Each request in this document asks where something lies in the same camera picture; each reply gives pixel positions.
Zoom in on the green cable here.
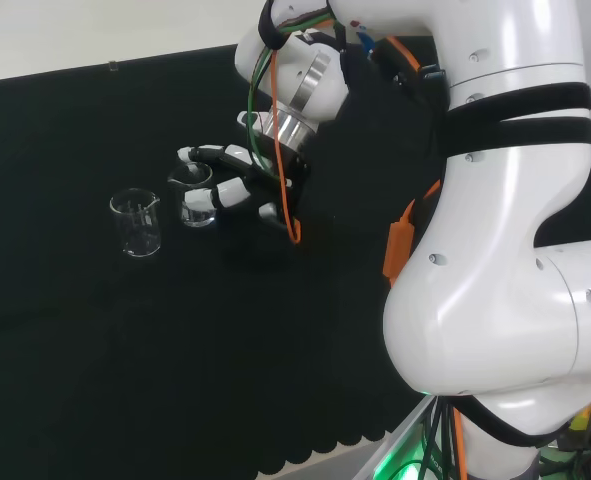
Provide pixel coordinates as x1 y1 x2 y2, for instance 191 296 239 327
246 14 336 176

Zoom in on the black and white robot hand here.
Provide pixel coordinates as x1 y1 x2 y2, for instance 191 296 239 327
176 110 315 236

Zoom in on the black bench cloth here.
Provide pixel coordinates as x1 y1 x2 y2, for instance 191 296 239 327
0 43 456 480

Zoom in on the orange connector box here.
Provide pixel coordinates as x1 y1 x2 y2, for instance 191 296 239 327
382 179 444 289

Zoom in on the clear glass beaker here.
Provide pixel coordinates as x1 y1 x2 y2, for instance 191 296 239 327
167 161 220 229
108 187 163 258

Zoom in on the grey metal base plate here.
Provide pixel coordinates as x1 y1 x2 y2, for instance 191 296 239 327
358 399 431 480

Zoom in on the yellow stop button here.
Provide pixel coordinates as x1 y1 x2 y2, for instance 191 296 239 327
567 394 591 451

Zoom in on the orange cable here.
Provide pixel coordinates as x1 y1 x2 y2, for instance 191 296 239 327
269 49 304 245

